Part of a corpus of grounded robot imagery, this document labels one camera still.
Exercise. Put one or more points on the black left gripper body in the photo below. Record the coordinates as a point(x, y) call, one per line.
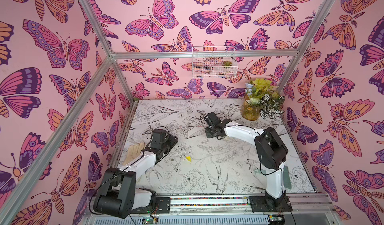
point(169, 143)

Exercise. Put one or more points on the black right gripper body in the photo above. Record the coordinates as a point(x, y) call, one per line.
point(210, 127)

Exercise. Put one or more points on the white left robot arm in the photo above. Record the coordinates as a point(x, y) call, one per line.
point(118, 195)

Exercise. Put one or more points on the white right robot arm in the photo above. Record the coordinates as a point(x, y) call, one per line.
point(272, 154)

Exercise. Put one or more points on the potted plant in vase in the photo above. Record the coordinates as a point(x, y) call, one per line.
point(262, 100)

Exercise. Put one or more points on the small succulent in basket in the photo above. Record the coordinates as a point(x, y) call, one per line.
point(227, 63)

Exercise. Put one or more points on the white wire basket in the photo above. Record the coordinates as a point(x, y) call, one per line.
point(208, 64)

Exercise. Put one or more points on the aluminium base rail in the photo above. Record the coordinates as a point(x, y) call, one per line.
point(242, 209)

